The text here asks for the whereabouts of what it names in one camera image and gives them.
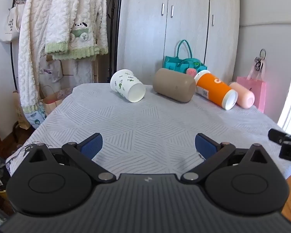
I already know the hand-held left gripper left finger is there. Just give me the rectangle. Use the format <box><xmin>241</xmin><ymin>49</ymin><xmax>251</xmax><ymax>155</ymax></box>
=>
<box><xmin>24</xmin><ymin>133</ymin><xmax>117</xmax><ymax>184</ymax></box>

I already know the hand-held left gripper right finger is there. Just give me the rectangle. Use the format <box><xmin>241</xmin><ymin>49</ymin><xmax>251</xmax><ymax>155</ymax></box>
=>
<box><xmin>181</xmin><ymin>133</ymin><xmax>273</xmax><ymax>184</ymax></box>

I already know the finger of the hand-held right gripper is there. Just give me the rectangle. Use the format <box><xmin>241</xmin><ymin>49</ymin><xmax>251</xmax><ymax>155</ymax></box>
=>
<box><xmin>268</xmin><ymin>128</ymin><xmax>291</xmax><ymax>144</ymax></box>

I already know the pink cup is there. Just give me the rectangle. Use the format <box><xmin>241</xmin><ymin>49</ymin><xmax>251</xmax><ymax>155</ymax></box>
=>
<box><xmin>229</xmin><ymin>82</ymin><xmax>255</xmax><ymax>109</ymax></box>

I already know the orange cup with white rim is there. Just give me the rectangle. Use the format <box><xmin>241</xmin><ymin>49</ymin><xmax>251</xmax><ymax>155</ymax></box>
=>
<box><xmin>194</xmin><ymin>70</ymin><xmax>238</xmax><ymax>110</ymax></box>

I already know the beige cup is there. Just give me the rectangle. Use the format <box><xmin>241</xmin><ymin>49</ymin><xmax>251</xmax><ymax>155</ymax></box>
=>
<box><xmin>152</xmin><ymin>68</ymin><xmax>197</xmax><ymax>103</ymax></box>

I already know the white cup with green print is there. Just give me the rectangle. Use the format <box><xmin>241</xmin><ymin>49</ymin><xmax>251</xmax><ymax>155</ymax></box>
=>
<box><xmin>110</xmin><ymin>69</ymin><xmax>146</xmax><ymax>103</ymax></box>

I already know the pink gift bag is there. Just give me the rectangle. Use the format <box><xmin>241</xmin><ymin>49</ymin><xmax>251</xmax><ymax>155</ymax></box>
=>
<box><xmin>236</xmin><ymin>61</ymin><xmax>267</xmax><ymax>113</ymax></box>

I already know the brown paper bag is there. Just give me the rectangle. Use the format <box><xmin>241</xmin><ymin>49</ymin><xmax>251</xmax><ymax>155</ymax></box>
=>
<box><xmin>42</xmin><ymin>86</ymin><xmax>74</xmax><ymax>116</ymax></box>

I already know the blue and white printed bag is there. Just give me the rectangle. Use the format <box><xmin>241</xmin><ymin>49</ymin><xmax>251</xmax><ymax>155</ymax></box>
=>
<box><xmin>24</xmin><ymin>101</ymin><xmax>48</xmax><ymax>130</ymax></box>

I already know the small white printed bag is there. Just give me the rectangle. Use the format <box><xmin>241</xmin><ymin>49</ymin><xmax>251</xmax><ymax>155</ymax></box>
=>
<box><xmin>39</xmin><ymin>55</ymin><xmax>64</xmax><ymax>83</ymax></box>

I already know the teal handbag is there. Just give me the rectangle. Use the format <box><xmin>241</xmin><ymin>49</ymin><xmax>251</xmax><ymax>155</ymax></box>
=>
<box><xmin>163</xmin><ymin>39</ymin><xmax>208</xmax><ymax>75</ymax></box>

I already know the black clothes rack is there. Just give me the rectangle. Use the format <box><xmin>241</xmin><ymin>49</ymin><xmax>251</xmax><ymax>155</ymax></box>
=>
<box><xmin>10</xmin><ymin>0</ymin><xmax>33</xmax><ymax>141</ymax></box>

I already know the black tripod stand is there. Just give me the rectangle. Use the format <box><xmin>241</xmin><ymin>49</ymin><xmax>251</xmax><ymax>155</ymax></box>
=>
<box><xmin>106</xmin><ymin>0</ymin><xmax>125</xmax><ymax>83</ymax></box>

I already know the grey wardrobe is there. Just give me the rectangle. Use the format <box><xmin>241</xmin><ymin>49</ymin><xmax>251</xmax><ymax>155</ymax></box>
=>
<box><xmin>116</xmin><ymin>0</ymin><xmax>241</xmax><ymax>88</ymax></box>

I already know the white fluffy pajamas green trim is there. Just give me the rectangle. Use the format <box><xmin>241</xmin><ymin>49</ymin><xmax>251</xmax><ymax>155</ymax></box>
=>
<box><xmin>17</xmin><ymin>0</ymin><xmax>109</xmax><ymax>118</ymax></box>

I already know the white canvas tote bag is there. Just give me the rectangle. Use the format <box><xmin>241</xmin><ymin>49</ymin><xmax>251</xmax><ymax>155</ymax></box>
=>
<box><xmin>0</xmin><ymin>0</ymin><xmax>28</xmax><ymax>44</ymax></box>

